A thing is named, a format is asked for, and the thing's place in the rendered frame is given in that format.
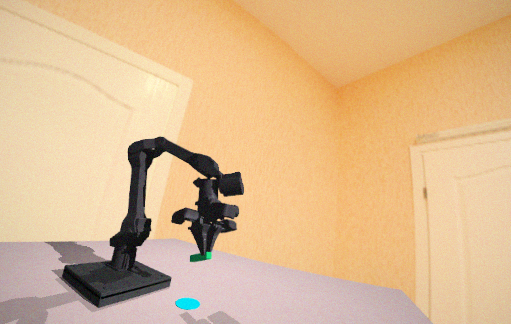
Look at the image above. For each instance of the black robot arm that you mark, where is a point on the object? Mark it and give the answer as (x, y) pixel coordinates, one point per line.
(136, 227)

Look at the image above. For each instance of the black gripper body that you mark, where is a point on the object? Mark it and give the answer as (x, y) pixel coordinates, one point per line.
(199, 216)

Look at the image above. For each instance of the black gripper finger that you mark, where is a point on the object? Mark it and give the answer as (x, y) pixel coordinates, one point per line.
(199, 232)
(211, 237)

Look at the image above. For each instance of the green rectangular post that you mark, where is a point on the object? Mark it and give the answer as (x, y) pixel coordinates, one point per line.
(198, 257)

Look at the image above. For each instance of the cyan circle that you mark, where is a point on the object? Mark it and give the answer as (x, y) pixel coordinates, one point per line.
(187, 303)

